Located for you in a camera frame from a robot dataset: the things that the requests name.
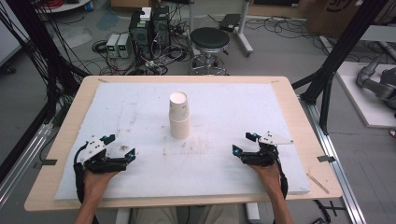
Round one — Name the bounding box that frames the white foam mat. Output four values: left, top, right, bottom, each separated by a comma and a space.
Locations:
54, 81, 312, 201

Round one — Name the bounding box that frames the person's left leg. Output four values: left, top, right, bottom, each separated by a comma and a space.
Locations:
130, 206, 180, 224

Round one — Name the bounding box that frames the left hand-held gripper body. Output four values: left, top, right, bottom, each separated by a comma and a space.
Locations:
79, 134, 129, 175

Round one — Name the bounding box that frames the black tape strip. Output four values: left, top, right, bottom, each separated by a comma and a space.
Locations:
33, 159, 58, 170
317, 154, 337, 163

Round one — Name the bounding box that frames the white floor board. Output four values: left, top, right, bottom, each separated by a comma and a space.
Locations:
335, 61, 396, 130

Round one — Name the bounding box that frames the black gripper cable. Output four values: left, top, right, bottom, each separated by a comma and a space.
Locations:
274, 148, 290, 200
73, 141, 92, 207

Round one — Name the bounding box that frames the grey power supply unit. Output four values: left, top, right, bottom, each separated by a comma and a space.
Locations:
105, 33, 121, 59
117, 33, 132, 60

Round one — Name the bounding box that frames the black metal frame post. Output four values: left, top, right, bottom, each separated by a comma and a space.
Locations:
291, 0, 390, 135
5, 0, 82, 125

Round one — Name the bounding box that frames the tangle of floor cables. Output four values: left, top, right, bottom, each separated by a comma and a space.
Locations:
91, 12, 194, 77

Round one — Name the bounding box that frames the white metal stand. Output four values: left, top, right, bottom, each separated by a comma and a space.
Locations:
235, 0, 255, 58

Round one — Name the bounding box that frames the person's left hand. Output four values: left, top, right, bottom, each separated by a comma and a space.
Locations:
82, 170, 120, 201

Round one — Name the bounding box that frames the person's leg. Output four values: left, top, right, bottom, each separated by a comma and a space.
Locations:
130, 206, 180, 224
199, 204, 241, 224

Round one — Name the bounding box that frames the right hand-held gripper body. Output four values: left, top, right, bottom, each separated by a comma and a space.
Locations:
241, 131, 294, 168

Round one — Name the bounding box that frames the black round stool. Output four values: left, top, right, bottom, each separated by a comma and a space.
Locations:
188, 26, 232, 76

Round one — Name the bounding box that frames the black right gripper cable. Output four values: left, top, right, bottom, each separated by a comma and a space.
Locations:
274, 148, 290, 200

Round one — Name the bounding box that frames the beige paper cup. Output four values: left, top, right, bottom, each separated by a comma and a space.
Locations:
169, 115, 191, 140

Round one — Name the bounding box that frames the black flat device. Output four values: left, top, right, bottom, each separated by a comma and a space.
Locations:
219, 13, 242, 33

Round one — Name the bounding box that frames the white table leg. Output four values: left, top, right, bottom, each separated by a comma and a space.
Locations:
245, 202, 262, 224
115, 207, 132, 224

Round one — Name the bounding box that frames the small white box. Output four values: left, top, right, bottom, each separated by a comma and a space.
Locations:
139, 7, 153, 21

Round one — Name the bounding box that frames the aluminium rail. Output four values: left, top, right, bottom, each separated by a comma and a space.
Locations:
299, 95, 368, 224
0, 121, 54, 209

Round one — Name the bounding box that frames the black computer tower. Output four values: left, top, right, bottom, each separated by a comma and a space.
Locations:
128, 10, 154, 61
151, 5, 172, 49

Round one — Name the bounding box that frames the person's right leg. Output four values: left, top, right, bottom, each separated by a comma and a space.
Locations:
199, 204, 241, 224

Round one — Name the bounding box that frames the cardboard box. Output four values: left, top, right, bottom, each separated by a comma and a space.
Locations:
305, 0, 363, 39

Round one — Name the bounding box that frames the white paper cup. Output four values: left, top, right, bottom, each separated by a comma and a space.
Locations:
168, 91, 191, 121

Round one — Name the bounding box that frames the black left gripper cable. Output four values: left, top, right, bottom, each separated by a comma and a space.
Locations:
73, 141, 92, 207

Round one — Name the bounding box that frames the person's right hand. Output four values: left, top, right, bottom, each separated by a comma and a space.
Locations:
248, 164, 283, 196

